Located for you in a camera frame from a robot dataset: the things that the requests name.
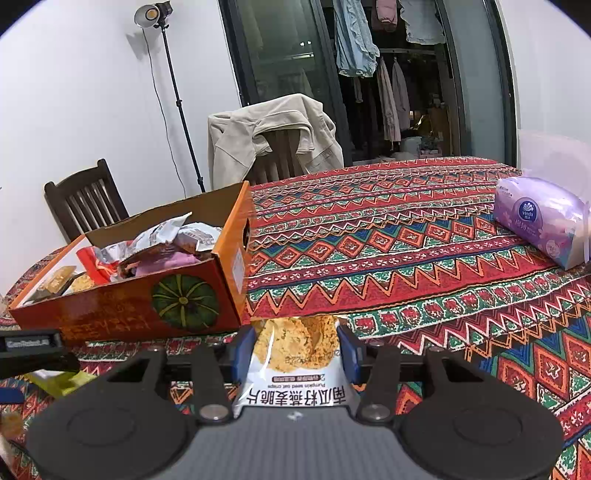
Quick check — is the hanging pale blue garment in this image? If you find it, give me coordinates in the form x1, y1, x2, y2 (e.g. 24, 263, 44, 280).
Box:
399, 0, 446, 45

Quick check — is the pink snack packet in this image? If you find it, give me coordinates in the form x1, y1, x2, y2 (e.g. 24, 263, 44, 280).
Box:
137, 251, 204, 276

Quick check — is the glass sliding door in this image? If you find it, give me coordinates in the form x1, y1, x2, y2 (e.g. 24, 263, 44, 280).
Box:
218, 0, 518, 167

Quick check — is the dark wooden chair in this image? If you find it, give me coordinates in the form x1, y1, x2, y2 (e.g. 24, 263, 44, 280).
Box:
44, 159, 130, 244

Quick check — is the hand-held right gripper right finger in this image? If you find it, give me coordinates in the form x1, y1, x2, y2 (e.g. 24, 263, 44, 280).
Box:
336, 324, 495, 423

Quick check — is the beige jacket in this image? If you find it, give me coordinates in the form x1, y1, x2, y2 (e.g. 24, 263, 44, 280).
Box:
207, 93, 345, 191

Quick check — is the white brown snack packet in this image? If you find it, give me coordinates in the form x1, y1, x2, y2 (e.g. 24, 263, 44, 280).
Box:
131, 212, 192, 252
178, 223, 222, 254

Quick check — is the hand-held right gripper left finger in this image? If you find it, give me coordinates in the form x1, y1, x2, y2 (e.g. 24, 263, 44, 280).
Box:
92, 325, 258, 423

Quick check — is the hanging mauve coat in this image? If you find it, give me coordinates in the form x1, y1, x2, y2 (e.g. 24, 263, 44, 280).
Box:
392, 60, 411, 132

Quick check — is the hanging beige coat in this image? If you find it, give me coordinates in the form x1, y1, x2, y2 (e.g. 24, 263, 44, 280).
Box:
376, 58, 402, 144

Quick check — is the hanging pink garment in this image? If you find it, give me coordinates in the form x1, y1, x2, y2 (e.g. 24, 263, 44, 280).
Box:
373, 0, 399, 32

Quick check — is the orange white cracker packet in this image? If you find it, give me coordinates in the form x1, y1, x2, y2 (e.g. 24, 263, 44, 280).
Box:
59, 272, 99, 296
232, 315, 362, 418
34, 265, 77, 296

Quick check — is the hanging blue shirt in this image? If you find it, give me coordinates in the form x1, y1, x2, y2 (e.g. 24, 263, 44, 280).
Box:
332, 0, 380, 78

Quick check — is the orange cardboard box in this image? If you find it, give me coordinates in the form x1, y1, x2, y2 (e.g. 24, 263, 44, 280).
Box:
8, 181, 254, 343

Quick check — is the purple tissue pack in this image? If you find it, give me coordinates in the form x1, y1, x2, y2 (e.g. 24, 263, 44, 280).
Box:
493, 176, 591, 271

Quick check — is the studio light on stand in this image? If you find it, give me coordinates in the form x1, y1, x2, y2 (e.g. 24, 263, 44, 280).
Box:
134, 1, 207, 193

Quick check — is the wooden chair under jacket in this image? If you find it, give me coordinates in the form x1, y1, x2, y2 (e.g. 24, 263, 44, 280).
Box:
249, 129, 305, 185

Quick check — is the green white long snack packet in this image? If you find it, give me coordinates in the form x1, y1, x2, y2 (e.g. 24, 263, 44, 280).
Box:
25, 369, 98, 398

